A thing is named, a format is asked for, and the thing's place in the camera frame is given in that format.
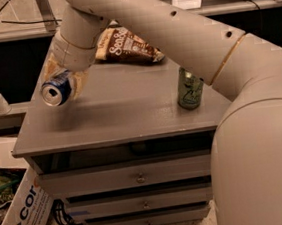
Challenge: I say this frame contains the white cardboard box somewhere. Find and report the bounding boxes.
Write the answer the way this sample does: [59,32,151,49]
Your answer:
[0,137,53,225]

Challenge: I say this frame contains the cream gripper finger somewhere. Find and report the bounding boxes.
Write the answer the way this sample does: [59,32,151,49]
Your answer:
[72,70,89,99]
[43,53,65,81]

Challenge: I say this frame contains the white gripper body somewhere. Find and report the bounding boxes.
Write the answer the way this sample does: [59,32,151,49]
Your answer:
[50,32,96,72]

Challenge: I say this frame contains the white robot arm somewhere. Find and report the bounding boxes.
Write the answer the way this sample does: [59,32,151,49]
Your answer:
[51,0,282,225]

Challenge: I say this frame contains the brown chip bag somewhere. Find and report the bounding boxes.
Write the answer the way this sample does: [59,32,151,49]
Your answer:
[96,27,164,64]

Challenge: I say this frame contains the blue pepsi can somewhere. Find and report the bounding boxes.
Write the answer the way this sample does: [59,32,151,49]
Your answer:
[40,70,72,107]

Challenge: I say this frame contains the grey drawer cabinet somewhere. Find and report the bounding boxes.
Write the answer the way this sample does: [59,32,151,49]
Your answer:
[12,58,230,225]

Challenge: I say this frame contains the black cable on floor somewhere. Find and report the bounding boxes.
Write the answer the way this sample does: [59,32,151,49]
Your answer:
[0,6,63,30]

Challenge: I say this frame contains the green soda can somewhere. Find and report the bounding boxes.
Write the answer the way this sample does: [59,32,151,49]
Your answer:
[177,67,204,110]

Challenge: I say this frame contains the black cables under cabinet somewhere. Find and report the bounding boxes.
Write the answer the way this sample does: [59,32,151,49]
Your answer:
[50,197,84,225]

